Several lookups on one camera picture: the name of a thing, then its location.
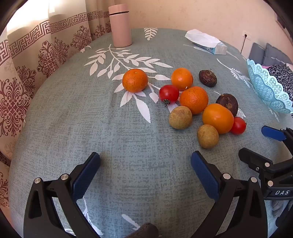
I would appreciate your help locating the dark wrinkled passion fruit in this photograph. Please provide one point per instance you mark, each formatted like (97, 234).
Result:
(227, 101)
(207, 78)

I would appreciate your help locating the light blue lace plastic basket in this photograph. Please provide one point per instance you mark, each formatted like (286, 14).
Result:
(265, 84)

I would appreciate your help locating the pink thermos bottle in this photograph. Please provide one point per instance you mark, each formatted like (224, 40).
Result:
(120, 27)

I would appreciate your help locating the red tomato with stem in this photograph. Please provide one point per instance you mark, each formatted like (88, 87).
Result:
(169, 92)

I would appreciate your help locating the beige patterned curtain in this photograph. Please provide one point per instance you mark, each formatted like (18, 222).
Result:
(23, 68)

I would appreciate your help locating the white wall socket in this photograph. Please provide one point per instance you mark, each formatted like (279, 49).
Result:
(246, 35)

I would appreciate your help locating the smooth orange persimmon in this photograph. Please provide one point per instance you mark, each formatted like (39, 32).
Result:
(217, 117)

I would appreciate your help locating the light blue tissue pack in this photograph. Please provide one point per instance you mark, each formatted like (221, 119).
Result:
(219, 49)

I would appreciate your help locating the grey sofa cushion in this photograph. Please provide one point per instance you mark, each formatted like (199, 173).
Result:
(274, 53)
(256, 51)

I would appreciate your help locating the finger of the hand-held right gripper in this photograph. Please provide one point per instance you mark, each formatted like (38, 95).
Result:
(251, 158)
(273, 133)

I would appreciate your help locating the tan round fruit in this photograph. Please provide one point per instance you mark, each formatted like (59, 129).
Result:
(207, 136)
(180, 117)

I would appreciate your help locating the small red tomato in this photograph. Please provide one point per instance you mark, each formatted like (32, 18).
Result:
(239, 125)

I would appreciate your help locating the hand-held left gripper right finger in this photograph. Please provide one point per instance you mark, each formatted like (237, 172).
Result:
(203, 174)

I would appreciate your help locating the grey-green leaf print tablecloth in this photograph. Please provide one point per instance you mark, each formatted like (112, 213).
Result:
(114, 137)

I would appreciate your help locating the leopard print cloth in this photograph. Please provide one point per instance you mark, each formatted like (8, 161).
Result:
(282, 75)

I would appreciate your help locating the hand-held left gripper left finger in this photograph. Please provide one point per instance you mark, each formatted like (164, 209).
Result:
(85, 176)

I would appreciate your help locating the orange mandarin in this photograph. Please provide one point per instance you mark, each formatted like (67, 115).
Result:
(182, 79)
(194, 100)
(135, 80)

